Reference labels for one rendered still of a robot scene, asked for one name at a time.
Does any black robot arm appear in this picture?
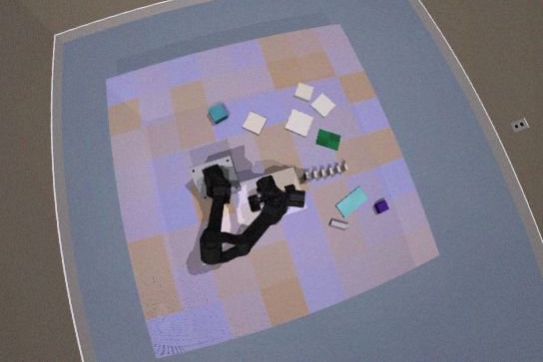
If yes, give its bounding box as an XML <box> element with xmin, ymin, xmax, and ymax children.
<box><xmin>200</xmin><ymin>165</ymin><xmax>306</xmax><ymax>265</ymax></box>

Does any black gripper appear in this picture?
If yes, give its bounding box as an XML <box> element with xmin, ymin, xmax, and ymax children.
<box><xmin>248</xmin><ymin>184</ymin><xmax>296</xmax><ymax>212</ymax></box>

